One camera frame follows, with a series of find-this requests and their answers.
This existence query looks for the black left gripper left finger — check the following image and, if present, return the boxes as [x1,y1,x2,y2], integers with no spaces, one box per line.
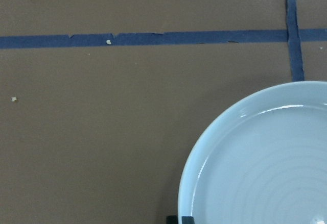
[166,215,177,224]

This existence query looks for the light blue plate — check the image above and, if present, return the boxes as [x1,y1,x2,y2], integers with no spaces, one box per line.
[178,81,326,223]

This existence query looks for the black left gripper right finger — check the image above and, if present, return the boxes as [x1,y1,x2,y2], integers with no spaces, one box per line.
[181,216,195,224]

